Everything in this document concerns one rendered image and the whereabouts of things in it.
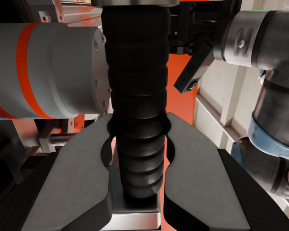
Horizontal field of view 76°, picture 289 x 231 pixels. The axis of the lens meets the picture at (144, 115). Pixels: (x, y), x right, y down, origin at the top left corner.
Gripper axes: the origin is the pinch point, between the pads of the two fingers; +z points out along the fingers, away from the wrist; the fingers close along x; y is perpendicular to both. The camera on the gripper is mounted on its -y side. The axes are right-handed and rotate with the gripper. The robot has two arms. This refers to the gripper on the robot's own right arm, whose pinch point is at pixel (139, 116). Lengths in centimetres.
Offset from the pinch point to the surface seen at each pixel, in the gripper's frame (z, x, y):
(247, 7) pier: 522, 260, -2
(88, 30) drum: 15.2, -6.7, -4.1
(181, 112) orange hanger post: 60, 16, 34
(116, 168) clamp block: 1.9, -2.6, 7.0
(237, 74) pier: 504, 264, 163
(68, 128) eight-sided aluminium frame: 30.6, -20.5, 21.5
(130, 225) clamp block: -2.5, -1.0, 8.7
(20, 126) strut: 15.6, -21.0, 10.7
